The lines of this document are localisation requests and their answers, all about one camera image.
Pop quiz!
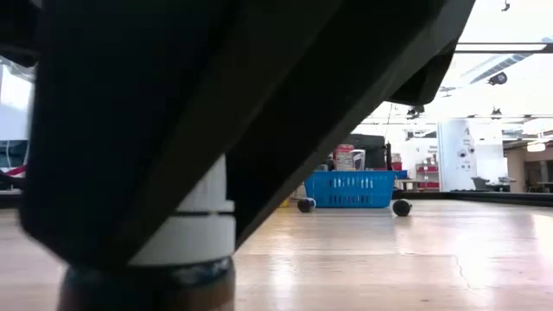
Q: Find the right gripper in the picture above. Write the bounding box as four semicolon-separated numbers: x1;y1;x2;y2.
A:
226;0;476;248

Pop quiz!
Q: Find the red cereal box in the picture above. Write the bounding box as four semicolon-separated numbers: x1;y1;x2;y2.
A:
334;144;355;172

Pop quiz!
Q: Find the black monitor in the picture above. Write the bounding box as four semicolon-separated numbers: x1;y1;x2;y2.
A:
345;133;386;170

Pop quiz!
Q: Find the blue plastic basket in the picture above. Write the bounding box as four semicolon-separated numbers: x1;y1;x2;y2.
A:
303;170;397;209

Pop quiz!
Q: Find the red storage shelf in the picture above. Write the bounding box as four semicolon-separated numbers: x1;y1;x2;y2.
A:
415;162;440;191

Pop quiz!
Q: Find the white pillar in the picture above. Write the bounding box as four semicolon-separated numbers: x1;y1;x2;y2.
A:
436;118;476;192

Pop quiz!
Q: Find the dark wall screen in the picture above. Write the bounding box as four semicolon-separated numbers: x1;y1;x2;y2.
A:
0;140;29;169

